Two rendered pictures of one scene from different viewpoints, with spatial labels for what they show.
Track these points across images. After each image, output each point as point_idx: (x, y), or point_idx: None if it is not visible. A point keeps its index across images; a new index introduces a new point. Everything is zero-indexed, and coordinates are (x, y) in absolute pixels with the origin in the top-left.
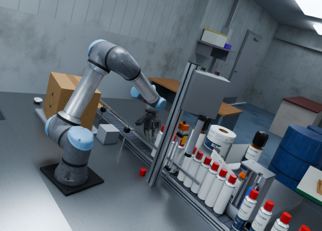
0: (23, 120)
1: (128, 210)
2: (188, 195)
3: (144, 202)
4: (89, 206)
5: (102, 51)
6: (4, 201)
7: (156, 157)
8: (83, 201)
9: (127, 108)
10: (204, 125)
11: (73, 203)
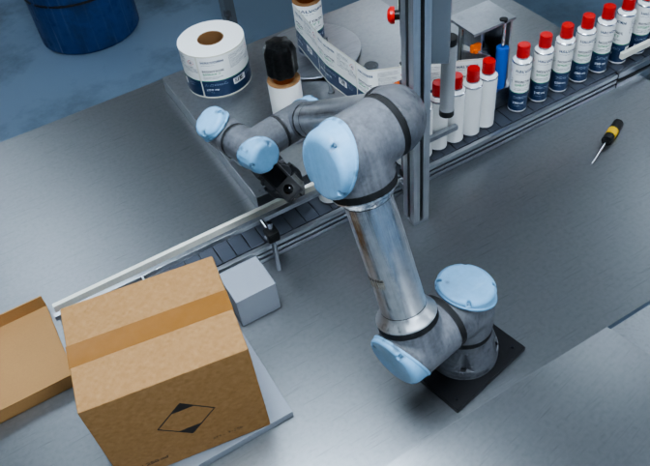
0: None
1: (517, 252)
2: (452, 157)
3: (481, 229)
4: (536, 309)
5: (391, 145)
6: (586, 442)
7: (419, 176)
8: (526, 320)
9: None
10: (296, 60)
11: (540, 335)
